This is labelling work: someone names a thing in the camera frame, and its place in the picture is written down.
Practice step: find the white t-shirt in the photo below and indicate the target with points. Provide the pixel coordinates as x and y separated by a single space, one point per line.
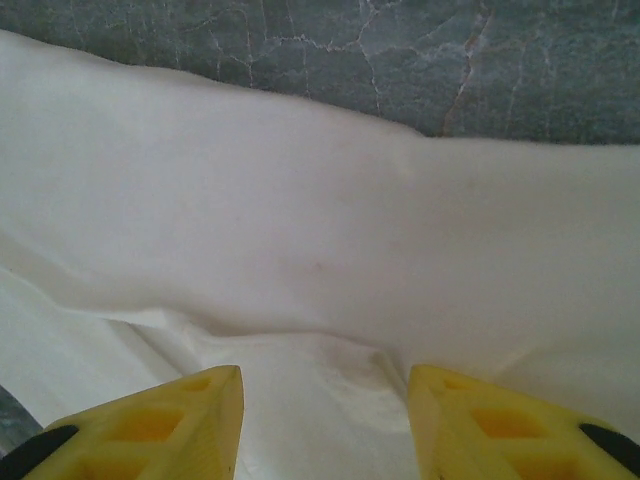
300 225

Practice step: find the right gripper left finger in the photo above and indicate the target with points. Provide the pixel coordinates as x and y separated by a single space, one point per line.
165 430

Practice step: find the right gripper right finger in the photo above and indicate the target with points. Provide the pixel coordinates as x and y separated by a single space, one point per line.
500 435

